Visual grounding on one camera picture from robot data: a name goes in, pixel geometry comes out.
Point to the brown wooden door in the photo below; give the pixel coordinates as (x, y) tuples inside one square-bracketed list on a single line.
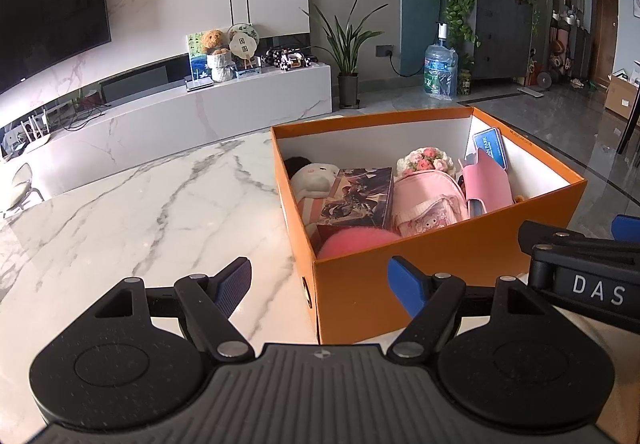
[(605, 34)]

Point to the blue water jug with pump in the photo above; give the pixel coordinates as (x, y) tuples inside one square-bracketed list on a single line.
[(440, 74)]

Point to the blue card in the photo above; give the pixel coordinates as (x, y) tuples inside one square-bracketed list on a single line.
[(490, 146)]

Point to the grey chair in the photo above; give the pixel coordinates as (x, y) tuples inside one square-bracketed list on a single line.
[(20, 179)]

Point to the dark wall socket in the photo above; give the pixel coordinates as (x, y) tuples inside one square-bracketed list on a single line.
[(385, 50)]

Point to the dark illustrated printed box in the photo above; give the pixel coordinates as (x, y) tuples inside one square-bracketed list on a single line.
[(357, 196)]

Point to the white panda plush toy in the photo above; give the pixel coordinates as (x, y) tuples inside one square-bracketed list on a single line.
[(312, 176)]

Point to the crochet flower bouquet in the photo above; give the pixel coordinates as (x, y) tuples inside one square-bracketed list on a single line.
[(425, 161)]

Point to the white flat floor object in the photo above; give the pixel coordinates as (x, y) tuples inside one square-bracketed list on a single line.
[(530, 92)]

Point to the white set-top box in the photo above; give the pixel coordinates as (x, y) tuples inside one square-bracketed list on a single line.
[(197, 85)]

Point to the orange cardboard box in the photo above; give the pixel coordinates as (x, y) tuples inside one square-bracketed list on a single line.
[(360, 294)]

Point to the brown teddy bear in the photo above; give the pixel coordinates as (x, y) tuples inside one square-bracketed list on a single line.
[(214, 39)]

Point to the pink backpack-shaped pouch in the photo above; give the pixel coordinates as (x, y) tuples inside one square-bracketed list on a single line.
[(425, 204)]

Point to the green patterned jar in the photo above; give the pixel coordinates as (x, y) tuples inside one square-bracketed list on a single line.
[(465, 85)]

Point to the dark drawer cabinet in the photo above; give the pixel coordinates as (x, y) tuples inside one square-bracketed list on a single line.
[(500, 39)]

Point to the white router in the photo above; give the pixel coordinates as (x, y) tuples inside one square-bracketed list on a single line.
[(37, 136)]

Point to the blue green painting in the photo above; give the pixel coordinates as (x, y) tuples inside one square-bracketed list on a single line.
[(197, 66)]

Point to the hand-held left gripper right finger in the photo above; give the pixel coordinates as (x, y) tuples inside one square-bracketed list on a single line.
[(407, 281)]

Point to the brown cardboard carton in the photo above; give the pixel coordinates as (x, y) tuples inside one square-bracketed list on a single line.
[(620, 99)]

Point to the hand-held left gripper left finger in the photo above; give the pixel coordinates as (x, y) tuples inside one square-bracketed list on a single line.
[(232, 284)]

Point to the black white toy cars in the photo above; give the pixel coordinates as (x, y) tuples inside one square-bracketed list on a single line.
[(287, 59)]

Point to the pink plush ball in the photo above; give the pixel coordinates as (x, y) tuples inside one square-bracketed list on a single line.
[(350, 241)]

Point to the potted green plant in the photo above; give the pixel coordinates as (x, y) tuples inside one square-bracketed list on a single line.
[(348, 91)]

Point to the pink wallet case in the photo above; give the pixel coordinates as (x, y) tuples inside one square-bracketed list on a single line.
[(487, 186)]

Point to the cluttered shelf unit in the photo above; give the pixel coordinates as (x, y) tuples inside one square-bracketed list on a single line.
[(567, 49)]

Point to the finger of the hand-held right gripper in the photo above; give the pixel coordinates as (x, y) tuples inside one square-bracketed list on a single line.
[(575, 238), (627, 226)]

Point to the black flat television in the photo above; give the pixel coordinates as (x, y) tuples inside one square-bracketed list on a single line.
[(45, 19)]

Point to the small round desk fan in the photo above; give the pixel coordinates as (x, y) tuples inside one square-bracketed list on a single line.
[(543, 80)]

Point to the round paper hand fan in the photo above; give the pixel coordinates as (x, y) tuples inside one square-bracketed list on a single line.
[(243, 41)]

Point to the white textured pot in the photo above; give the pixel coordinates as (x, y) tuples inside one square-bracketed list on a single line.
[(222, 69)]

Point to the white marble TV cabinet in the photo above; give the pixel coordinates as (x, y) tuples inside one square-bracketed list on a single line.
[(225, 109)]

